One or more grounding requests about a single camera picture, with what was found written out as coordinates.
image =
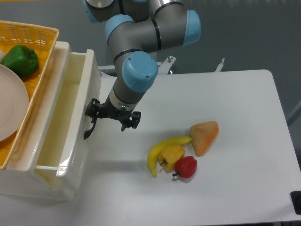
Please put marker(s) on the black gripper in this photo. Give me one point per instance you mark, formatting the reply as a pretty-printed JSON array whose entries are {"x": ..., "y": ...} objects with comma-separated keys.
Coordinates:
[{"x": 115, "y": 109}]

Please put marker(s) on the yellow bell pepper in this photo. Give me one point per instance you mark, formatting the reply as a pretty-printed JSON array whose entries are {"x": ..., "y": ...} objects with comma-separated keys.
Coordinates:
[{"x": 170, "y": 156}]

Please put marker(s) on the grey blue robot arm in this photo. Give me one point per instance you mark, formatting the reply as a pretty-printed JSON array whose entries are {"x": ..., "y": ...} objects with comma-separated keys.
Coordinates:
[{"x": 135, "y": 29}]

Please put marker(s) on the orange triangular bread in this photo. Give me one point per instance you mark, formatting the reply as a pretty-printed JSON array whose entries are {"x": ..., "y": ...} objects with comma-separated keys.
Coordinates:
[{"x": 203, "y": 135}]

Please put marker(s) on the yellow banana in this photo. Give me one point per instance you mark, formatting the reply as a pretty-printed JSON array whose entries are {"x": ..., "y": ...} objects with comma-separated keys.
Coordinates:
[{"x": 159, "y": 147}]

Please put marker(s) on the white drawer cabinet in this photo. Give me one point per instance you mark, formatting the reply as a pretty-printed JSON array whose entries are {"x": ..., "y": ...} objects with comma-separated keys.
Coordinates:
[{"x": 18, "y": 177}]

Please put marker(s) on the green bell pepper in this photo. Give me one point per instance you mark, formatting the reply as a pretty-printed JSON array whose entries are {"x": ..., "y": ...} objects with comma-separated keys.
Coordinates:
[{"x": 22, "y": 60}]

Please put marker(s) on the yellow woven basket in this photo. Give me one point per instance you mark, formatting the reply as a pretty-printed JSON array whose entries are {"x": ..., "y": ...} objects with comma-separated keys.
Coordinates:
[{"x": 42, "y": 40}]

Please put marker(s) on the red bell pepper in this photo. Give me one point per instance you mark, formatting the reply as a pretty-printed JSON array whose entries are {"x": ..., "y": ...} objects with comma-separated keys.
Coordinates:
[{"x": 185, "y": 167}]

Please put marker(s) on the black object at table edge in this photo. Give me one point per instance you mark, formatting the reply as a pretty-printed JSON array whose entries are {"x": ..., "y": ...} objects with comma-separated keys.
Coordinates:
[{"x": 296, "y": 200}]

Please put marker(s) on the beige plate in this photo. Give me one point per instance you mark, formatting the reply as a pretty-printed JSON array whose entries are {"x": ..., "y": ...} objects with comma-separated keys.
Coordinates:
[{"x": 14, "y": 102}]

